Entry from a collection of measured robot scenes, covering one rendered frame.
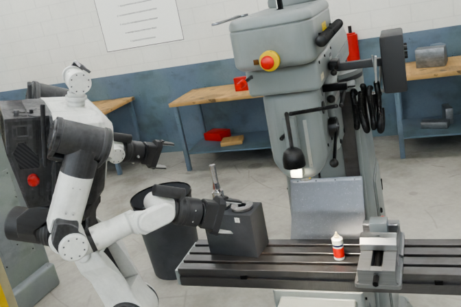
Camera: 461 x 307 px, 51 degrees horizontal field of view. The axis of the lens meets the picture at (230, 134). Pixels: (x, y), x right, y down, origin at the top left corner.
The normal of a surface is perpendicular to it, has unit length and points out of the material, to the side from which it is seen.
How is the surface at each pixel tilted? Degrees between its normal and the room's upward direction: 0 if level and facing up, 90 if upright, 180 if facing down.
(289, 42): 90
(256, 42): 90
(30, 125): 99
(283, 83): 90
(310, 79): 90
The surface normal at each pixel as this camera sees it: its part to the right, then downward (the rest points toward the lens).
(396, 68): -0.31, 0.32
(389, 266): -0.18, -0.94
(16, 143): 0.48, 0.31
